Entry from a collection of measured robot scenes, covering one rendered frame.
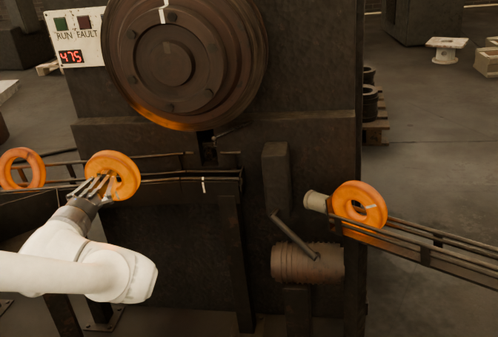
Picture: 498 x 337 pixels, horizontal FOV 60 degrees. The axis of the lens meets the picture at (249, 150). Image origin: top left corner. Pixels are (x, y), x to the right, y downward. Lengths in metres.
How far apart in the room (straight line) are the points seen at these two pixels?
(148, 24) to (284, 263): 0.77
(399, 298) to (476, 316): 0.28
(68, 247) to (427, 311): 1.41
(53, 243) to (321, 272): 0.75
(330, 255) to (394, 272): 0.77
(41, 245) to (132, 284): 0.20
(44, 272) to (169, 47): 0.62
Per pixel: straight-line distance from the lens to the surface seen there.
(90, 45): 1.49
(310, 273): 1.34
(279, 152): 1.30
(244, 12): 1.17
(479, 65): 4.60
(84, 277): 0.83
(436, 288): 2.04
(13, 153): 1.77
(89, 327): 2.04
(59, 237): 1.01
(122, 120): 1.53
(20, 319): 2.25
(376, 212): 1.17
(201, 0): 1.15
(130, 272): 0.94
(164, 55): 1.15
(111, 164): 1.23
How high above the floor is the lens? 1.41
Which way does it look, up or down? 27 degrees down
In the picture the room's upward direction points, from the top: 7 degrees counter-clockwise
